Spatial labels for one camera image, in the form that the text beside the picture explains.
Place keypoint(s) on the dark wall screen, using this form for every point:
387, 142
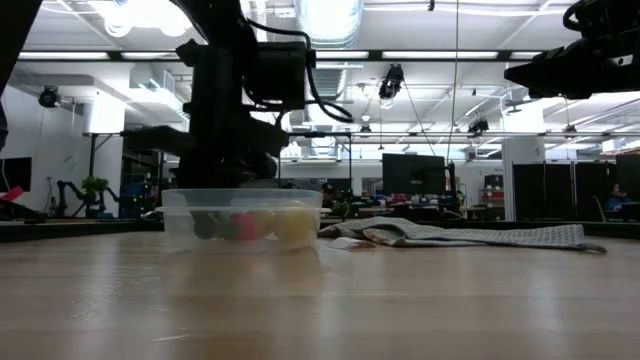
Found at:
15, 175

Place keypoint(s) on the red toy strawberry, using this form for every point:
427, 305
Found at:
244, 226
205, 225

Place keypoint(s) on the light blue waffle towel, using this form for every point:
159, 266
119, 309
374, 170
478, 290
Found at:
450, 232

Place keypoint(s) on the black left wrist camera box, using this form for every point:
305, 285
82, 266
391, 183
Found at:
282, 75

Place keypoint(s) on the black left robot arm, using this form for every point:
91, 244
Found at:
215, 25

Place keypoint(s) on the person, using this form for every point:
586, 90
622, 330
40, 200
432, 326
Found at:
617, 200
327, 195

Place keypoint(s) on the hanging black camera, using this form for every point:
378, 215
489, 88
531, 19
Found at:
391, 82

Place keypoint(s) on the black partition panels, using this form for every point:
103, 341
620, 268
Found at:
560, 190

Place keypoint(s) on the distant green plant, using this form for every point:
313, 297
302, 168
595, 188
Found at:
94, 186

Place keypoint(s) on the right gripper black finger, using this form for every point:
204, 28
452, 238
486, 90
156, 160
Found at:
537, 75

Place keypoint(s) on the silver ceiling duct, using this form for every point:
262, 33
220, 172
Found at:
330, 20

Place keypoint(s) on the round security camera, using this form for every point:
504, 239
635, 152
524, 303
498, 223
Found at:
49, 96

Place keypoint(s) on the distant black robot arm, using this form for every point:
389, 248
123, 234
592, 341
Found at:
70, 195

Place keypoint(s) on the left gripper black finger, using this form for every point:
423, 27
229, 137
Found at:
255, 172
205, 175

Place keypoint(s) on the white column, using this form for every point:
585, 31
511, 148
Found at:
522, 175

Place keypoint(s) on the black monitor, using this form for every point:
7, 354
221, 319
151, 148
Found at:
414, 174

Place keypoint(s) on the yellow toy lemon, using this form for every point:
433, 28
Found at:
263, 222
296, 222

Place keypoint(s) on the clear plastic tupperware container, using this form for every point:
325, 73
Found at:
240, 200

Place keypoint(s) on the red flat object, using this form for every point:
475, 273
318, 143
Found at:
11, 194

